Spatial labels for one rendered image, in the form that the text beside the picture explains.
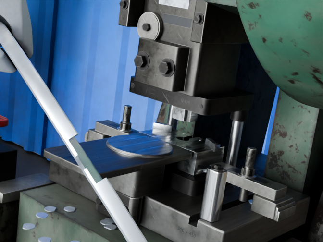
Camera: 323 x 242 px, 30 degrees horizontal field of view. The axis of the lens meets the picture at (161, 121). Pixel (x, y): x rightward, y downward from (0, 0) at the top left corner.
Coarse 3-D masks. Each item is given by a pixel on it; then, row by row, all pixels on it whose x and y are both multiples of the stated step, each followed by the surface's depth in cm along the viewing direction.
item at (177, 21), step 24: (168, 0) 109; (192, 0) 105; (144, 24) 110; (168, 24) 109; (192, 24) 106; (144, 48) 110; (168, 48) 106; (192, 48) 106; (216, 48) 108; (240, 48) 114; (144, 72) 110; (168, 72) 106; (192, 72) 107; (216, 72) 110; (192, 96) 108
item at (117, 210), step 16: (0, 32) 35; (16, 48) 33; (16, 64) 32; (32, 64) 32; (32, 80) 31; (48, 96) 30; (48, 112) 30; (64, 128) 30; (80, 160) 37; (96, 176) 37; (96, 192) 29; (112, 192) 29; (112, 208) 29; (128, 224) 29; (128, 240) 29; (144, 240) 29
